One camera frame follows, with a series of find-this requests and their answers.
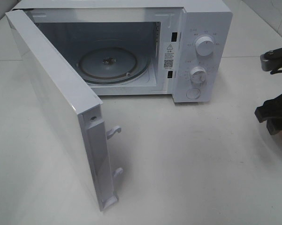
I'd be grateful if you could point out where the glass microwave turntable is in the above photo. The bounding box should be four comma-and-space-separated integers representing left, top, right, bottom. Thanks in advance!
77, 47, 151, 84

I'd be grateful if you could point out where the upper white power knob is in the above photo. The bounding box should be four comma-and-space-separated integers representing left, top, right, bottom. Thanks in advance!
195, 35, 215, 56

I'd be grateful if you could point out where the white microwave oven body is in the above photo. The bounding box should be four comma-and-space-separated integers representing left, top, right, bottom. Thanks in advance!
11, 0, 233, 103

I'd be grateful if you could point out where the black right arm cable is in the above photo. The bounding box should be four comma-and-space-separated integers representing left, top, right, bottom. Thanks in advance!
269, 65, 282, 75

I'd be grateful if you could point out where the white timer knob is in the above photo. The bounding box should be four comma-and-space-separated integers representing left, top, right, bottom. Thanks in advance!
190, 66, 207, 84

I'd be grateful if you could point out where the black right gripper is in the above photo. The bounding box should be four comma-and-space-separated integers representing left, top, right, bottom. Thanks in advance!
254, 48, 282, 135

